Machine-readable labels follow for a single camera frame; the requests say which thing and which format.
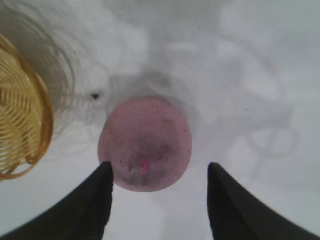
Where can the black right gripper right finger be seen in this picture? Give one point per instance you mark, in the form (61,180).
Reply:
(237,215)

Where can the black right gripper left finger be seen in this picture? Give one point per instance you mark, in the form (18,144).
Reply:
(82,212)

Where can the pink peach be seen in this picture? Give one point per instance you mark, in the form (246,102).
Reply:
(145,135)

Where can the yellow woven plastic basket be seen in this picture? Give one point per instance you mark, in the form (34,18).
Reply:
(20,112)

